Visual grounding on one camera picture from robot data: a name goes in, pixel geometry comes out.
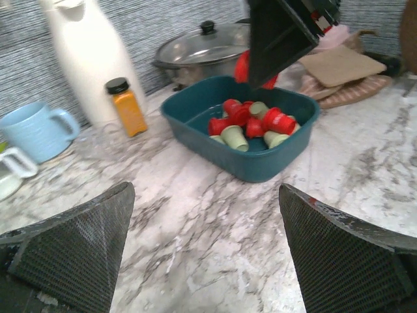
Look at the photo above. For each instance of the blue mug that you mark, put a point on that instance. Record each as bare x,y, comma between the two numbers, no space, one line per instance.
39,131

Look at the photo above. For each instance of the steel pot with lid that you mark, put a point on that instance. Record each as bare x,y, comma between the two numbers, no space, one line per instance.
212,50

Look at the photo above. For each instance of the teal storage basket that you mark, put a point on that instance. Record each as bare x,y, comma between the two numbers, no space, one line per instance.
189,111

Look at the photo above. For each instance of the red capsule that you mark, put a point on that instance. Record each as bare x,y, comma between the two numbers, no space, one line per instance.
231,108
216,125
254,128
275,120

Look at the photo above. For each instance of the orange spice bottle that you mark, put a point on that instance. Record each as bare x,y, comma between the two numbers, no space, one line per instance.
126,105

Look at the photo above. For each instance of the red capsule cluster four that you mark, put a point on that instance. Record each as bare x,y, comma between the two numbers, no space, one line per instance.
243,117

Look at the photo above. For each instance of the green capsule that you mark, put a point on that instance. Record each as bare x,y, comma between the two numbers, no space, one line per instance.
258,110
273,139
234,138
218,139

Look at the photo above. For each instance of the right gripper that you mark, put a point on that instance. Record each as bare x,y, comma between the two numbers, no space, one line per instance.
281,32

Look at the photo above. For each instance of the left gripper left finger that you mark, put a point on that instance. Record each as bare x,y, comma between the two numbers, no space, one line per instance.
68,262

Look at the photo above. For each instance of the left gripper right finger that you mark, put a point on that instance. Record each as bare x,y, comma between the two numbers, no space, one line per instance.
343,263

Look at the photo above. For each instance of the red capsule cluster one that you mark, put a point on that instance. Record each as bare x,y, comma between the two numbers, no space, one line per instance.
241,71

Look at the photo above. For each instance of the green lid cup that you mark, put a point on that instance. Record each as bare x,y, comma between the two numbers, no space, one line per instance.
16,166

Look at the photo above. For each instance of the red capsule top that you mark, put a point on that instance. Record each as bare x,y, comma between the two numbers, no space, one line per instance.
275,120

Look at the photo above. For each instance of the white thermos jug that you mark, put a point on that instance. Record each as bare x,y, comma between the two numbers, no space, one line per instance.
90,53

